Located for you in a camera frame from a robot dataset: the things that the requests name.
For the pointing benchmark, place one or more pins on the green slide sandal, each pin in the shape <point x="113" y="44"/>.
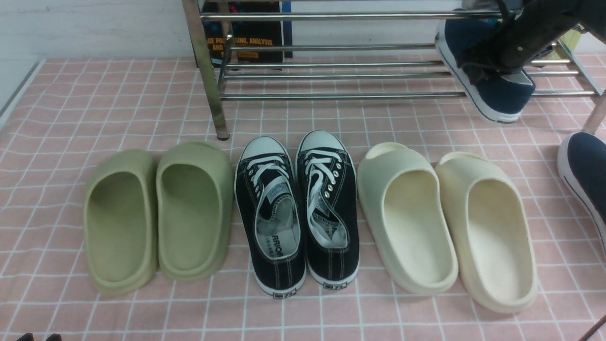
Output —
<point x="120" y="222"/>
<point x="195" y="206"/>

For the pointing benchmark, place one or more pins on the navy sneaker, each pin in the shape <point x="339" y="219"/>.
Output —
<point x="582" y="167"/>
<point x="500" y="99"/>

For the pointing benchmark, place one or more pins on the pink checkered tablecloth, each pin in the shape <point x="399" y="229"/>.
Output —
<point x="74" y="113"/>

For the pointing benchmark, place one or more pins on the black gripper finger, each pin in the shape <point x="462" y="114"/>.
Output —
<point x="54" y="337"/>

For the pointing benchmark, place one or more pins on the black canvas sneaker right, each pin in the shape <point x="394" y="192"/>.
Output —
<point x="326" y="177"/>

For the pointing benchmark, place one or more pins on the green slide sandal right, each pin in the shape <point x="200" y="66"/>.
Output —
<point x="195" y="206"/>

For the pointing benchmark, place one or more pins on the green slide sandal left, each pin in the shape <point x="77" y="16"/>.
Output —
<point x="120" y="222"/>

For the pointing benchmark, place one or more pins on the cream slide sandal left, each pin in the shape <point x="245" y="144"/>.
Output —
<point x="399" y="193"/>

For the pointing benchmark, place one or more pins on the cream slide sandal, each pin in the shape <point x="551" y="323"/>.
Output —
<point x="487" y="221"/>
<point x="399" y="193"/>

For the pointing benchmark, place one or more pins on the black canvas sneaker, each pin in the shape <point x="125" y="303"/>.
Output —
<point x="326" y="177"/>
<point x="267" y="198"/>

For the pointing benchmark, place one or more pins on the black book with orange text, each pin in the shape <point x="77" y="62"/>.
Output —
<point x="251" y="33"/>

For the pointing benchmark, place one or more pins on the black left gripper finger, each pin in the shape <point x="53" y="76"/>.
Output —
<point x="26" y="337"/>

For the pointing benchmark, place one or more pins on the navy sneaker on table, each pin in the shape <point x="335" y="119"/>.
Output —
<point x="582" y="167"/>

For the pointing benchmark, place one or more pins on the black canvas sneaker left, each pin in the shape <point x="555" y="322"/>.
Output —
<point x="267" y="198"/>

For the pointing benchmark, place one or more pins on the cream slide sandal right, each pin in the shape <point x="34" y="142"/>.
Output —
<point x="487" y="221"/>

